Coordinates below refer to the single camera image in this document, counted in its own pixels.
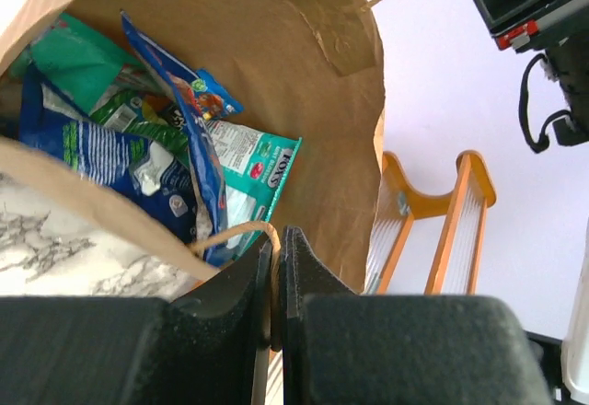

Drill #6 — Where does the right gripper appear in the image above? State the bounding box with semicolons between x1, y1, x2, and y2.
473;0;588;154

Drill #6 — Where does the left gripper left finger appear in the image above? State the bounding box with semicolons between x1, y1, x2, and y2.
1;237;271;404

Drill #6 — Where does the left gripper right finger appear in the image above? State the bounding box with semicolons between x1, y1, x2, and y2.
280;226;552;404

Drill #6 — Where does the blue white snack bag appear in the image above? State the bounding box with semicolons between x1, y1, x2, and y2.
18;64;198;244

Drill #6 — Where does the brown paper bag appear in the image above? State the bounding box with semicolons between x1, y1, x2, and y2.
1;0;385;292

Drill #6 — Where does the blue Burts crisps bag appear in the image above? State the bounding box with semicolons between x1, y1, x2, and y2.
121;11;227;242

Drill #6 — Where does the teal Fox's mint bag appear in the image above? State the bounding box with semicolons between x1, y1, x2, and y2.
204;119;304;249

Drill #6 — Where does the green snack bag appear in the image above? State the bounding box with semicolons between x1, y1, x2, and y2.
89;86;190;167

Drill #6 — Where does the wooden rack with clear rods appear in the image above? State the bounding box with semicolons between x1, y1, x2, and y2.
363;149;498;296

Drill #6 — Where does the small blue cartoon packet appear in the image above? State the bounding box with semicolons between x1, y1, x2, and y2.
191;69;244;121

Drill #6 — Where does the teal green snack packet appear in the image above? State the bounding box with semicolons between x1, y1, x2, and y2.
8;13;158;114

